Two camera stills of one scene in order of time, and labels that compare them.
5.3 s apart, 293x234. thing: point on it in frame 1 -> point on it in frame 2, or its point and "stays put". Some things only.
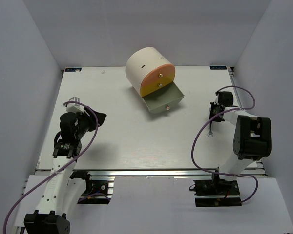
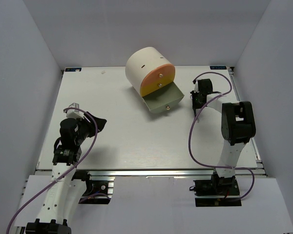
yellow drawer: [156, 79] stays put
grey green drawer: [164, 99] stays put
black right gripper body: [214, 105] -> [196, 104]
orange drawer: [158, 77] stays put
